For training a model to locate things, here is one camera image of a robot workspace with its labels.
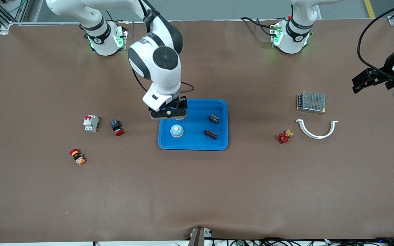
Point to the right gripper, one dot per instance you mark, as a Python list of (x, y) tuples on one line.
[(182, 102)]

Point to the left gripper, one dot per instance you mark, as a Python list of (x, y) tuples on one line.
[(387, 69)]

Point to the small black electrolytic capacitor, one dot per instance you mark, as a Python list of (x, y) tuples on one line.
[(213, 118)]

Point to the large brown electrolytic capacitor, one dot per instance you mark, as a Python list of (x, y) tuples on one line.
[(210, 134)]

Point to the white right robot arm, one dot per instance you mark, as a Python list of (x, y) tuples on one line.
[(162, 78)]

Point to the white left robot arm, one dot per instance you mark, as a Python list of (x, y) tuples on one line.
[(291, 37)]

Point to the blue plastic tray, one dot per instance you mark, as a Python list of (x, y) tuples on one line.
[(197, 140)]

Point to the metal mesh power supply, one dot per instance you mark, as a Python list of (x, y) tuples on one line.
[(311, 102)]

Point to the black red push button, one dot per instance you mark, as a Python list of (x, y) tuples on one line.
[(116, 127)]

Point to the brown table mat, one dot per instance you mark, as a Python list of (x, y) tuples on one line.
[(197, 191)]

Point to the white circuit breaker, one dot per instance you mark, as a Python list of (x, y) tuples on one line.
[(91, 123)]

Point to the red yellow emergency stop button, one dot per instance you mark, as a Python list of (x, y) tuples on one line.
[(77, 156)]

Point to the white curved plastic bracket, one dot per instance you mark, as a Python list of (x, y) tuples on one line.
[(316, 137)]

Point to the metal mount bracket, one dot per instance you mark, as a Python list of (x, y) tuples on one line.
[(198, 237)]

